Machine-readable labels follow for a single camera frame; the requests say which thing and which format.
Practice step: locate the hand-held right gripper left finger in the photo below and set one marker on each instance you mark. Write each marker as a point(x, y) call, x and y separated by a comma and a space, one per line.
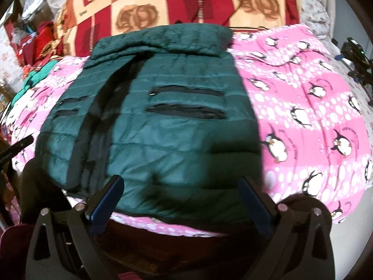
point(106, 201)

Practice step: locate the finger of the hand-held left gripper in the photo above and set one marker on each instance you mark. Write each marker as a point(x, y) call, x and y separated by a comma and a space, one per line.
point(17, 148)

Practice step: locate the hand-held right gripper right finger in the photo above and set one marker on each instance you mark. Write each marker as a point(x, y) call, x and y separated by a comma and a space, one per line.
point(256, 202)

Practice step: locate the dark green puffer jacket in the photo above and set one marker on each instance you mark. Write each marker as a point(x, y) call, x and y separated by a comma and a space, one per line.
point(163, 116)

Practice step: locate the red clothes pile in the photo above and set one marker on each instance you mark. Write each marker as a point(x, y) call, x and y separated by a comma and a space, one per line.
point(40, 43)

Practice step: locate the green garment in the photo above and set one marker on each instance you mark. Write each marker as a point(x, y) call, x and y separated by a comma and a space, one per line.
point(35, 78)

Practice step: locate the pink penguin print blanket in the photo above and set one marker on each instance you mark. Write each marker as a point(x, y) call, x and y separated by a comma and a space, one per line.
point(306, 108)

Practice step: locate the white plastic bag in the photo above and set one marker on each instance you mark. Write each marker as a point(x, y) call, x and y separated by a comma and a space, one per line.
point(33, 5)

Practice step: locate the black tripod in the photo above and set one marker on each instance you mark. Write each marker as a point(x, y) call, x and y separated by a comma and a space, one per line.
point(357, 58)

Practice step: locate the white floral bedsheet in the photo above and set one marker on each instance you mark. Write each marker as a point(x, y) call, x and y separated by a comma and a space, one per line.
point(316, 5)

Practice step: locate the red orange rose checkered quilt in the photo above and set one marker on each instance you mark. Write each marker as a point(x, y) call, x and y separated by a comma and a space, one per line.
point(180, 3)

